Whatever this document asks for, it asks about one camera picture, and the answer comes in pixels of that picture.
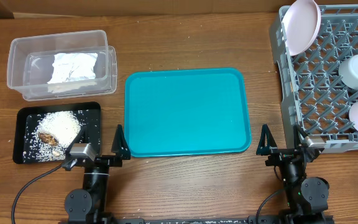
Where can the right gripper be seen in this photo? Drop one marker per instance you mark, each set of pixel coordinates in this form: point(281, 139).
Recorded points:
point(280, 154)

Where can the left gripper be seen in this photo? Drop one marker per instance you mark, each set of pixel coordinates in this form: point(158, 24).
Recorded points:
point(120, 153)

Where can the black plastic tray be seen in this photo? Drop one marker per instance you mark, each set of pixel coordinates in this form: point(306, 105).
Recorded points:
point(25, 149)

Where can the white napkin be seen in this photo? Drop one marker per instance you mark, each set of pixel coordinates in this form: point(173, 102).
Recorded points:
point(71, 67)

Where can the large white plate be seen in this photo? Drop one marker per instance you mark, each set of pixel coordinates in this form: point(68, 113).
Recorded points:
point(301, 23)

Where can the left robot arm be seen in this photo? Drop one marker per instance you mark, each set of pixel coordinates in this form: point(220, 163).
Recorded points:
point(87, 204)

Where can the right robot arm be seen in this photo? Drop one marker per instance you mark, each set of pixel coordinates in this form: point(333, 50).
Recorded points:
point(307, 197)

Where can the grey dishwasher rack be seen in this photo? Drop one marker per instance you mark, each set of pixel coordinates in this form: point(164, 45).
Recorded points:
point(314, 96)

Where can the white rice pile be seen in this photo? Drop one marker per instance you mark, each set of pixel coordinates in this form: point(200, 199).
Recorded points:
point(64, 127)

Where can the brown food scrap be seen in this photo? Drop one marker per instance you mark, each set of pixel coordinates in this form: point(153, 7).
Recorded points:
point(48, 139)

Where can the clear plastic bin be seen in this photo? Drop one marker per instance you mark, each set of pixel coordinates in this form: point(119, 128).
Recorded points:
point(29, 66)

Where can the teal serving tray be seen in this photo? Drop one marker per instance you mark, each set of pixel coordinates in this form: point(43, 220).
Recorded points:
point(186, 113)

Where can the brown cardboard backdrop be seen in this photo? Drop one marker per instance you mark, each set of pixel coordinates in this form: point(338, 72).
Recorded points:
point(135, 7)

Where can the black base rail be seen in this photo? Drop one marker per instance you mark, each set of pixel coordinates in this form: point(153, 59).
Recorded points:
point(194, 221)

